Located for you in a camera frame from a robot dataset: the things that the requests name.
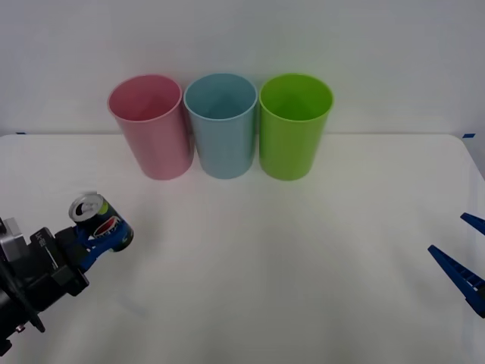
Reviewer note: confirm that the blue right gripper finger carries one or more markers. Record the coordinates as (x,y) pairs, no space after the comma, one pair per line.
(476,223)
(460,275)

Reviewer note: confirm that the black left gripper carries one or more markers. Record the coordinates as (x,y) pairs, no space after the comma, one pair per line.
(43,273)

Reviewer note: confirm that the dark blue drink can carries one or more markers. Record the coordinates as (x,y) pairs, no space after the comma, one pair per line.
(110,231)

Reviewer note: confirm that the pink plastic waste bin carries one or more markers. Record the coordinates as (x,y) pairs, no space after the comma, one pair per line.
(159,144)

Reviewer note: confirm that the pale blue plastic waste bin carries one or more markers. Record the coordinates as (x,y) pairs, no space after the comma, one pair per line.
(223,148)

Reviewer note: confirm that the green plastic waste bin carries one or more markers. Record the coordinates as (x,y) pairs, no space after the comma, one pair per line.
(290,148)

